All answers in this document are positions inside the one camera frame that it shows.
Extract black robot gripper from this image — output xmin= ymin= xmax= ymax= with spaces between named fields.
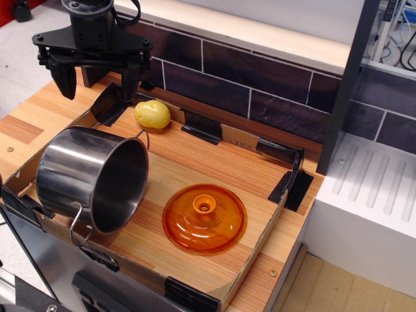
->
xmin=32 ymin=1 xmax=153 ymax=103

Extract stainless steel pot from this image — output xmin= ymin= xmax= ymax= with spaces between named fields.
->
xmin=36 ymin=126 xmax=150 ymax=235

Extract orange transparent pot lid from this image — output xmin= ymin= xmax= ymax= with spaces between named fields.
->
xmin=162 ymin=184 xmax=247 ymax=255

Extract yellow toy potato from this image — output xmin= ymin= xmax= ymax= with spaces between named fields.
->
xmin=134 ymin=99 xmax=171 ymax=129

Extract black object on floor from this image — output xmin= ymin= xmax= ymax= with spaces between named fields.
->
xmin=9 ymin=0 xmax=32 ymax=23

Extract light wooden shelf ledge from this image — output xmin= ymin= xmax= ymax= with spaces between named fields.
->
xmin=113 ymin=0 xmax=352 ymax=75

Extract white ribbed drainboard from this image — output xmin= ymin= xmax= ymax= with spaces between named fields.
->
xmin=317 ymin=134 xmax=415 ymax=237

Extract dark grey vertical post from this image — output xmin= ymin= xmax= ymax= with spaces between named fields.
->
xmin=317 ymin=1 xmax=380 ymax=176

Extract cables behind shelf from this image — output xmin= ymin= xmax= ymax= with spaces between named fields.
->
xmin=370 ymin=0 xmax=416 ymax=71

